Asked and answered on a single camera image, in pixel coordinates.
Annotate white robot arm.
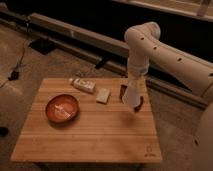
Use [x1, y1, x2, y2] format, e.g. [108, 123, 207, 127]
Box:
[122, 22, 213, 171]

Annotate long metal rail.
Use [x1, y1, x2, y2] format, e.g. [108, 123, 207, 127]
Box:
[0, 7, 213, 109]

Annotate black bracket on rail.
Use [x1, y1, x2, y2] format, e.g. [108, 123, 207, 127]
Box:
[95, 58, 109, 69]

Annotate wooden table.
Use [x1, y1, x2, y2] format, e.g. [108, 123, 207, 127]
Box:
[11, 78, 162, 163]

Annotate dark red box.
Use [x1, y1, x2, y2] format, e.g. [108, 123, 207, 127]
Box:
[119, 84, 127, 100]

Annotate red oval object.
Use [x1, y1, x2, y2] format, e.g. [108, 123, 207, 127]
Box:
[134, 96, 144, 112]

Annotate orange bowl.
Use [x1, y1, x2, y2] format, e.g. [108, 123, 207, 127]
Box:
[45, 94, 79, 123]

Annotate black floor plate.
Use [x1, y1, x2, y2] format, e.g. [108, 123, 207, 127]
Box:
[29, 38, 56, 55]

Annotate black cable with plug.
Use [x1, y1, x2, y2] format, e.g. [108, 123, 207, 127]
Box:
[7, 19, 32, 82]

